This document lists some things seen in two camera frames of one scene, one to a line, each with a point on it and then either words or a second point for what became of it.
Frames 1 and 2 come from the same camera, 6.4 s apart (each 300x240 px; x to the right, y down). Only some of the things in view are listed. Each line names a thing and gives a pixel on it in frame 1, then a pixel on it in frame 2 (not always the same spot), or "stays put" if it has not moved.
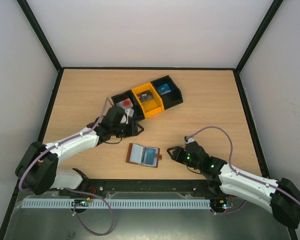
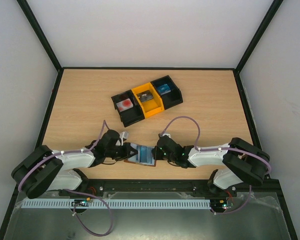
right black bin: [171, 94] stays put
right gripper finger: [174, 156] -> [154, 152]
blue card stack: [164, 89] stays put
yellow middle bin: [151, 106] stays put
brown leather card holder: [145, 156] stays put
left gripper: [132, 130] -> [126, 154]
